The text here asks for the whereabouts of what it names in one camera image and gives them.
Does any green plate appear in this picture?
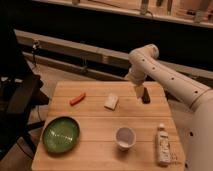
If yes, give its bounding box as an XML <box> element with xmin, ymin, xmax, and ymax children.
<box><xmin>42</xmin><ymin>116</ymin><xmax>80</xmax><ymax>154</ymax></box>

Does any black chair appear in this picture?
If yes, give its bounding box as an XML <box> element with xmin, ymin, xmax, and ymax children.
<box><xmin>0</xmin><ymin>28</ymin><xmax>49</xmax><ymax>161</ymax></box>

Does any white bottle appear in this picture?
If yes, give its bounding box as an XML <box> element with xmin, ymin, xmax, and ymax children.
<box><xmin>156</xmin><ymin>123</ymin><xmax>171</xmax><ymax>166</ymax></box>

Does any white cup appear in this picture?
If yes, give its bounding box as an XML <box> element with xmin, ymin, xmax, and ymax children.
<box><xmin>115</xmin><ymin>127</ymin><xmax>136</xmax><ymax>151</ymax></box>

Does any white sponge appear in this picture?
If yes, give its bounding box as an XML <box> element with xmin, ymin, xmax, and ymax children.
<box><xmin>104</xmin><ymin>93</ymin><xmax>119</xmax><ymax>110</ymax></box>

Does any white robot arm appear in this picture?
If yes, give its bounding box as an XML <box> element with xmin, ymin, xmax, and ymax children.
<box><xmin>126</xmin><ymin>44</ymin><xmax>213</xmax><ymax>171</ymax></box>

